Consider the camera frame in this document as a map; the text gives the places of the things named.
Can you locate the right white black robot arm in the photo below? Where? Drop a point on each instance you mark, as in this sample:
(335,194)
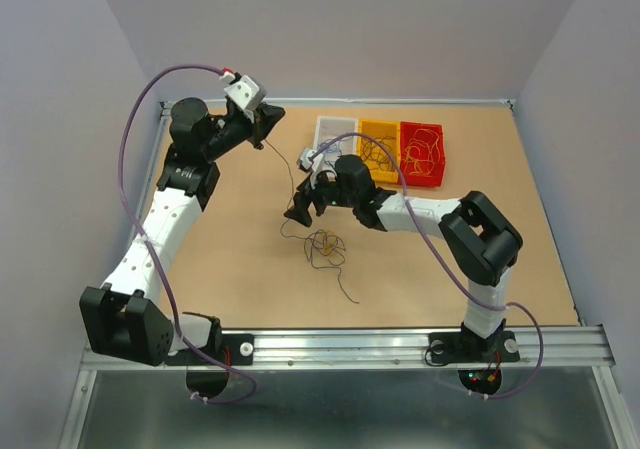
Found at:
(483,243)

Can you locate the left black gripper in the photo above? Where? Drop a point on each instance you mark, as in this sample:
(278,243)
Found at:
(266,117)

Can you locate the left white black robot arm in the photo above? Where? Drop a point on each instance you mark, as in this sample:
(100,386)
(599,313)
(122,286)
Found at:
(121,317)

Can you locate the white plastic bin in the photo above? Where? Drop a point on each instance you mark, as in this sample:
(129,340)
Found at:
(330,127)

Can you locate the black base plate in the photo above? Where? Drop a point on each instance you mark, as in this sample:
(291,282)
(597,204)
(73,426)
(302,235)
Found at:
(232,349)
(461,347)

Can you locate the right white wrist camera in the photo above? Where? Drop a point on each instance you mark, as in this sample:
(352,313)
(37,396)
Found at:
(312,163)

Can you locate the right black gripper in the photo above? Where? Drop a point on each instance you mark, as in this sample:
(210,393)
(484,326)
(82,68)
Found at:
(299,210)

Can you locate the yellow plastic bin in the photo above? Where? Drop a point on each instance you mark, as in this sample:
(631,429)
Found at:
(379,155)

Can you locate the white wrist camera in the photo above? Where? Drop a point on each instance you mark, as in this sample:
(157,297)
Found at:
(243,91)
(312,163)

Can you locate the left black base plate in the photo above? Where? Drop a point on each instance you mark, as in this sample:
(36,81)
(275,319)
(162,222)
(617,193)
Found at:
(232,349)

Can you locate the red plastic bin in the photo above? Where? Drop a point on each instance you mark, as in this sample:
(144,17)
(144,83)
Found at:
(422,158)

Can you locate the aluminium front rail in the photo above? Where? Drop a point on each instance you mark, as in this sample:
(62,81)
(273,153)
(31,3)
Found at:
(398,349)

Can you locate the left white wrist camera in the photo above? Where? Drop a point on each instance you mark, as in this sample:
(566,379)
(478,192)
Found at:
(243,91)

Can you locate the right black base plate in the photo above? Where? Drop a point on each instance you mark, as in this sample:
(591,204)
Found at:
(461,347)

